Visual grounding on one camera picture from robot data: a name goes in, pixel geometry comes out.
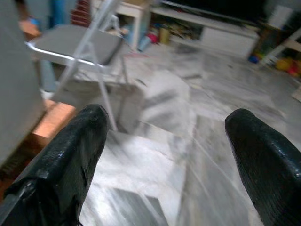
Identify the yellow toy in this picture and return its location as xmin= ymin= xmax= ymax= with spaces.
xmin=275 ymin=58 xmax=293 ymax=72

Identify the white side table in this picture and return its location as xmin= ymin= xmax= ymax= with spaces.
xmin=114 ymin=2 xmax=151 ymax=50

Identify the grey metal folding chair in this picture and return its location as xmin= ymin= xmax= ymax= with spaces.
xmin=24 ymin=0 xmax=142 ymax=132

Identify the black flat television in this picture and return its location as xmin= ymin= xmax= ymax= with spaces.
xmin=161 ymin=0 xmax=268 ymax=25

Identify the yellow plastic cup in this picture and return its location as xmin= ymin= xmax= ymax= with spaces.
xmin=159 ymin=27 xmax=170 ymax=45

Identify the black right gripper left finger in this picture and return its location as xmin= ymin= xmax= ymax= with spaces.
xmin=0 ymin=104 xmax=110 ymax=226

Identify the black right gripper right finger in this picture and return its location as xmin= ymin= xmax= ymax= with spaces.
xmin=224 ymin=108 xmax=301 ymax=226

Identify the orange clay brick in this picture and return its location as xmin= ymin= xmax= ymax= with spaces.
xmin=0 ymin=98 xmax=76 ymax=176

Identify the white low tv cabinet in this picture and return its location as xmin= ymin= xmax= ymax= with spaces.
xmin=150 ymin=7 xmax=261 ymax=59

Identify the small white fridge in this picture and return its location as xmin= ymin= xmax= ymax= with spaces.
xmin=0 ymin=0 xmax=48 ymax=163

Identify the white open shelf rack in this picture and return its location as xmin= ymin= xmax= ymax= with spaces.
xmin=258 ymin=23 xmax=301 ymax=69

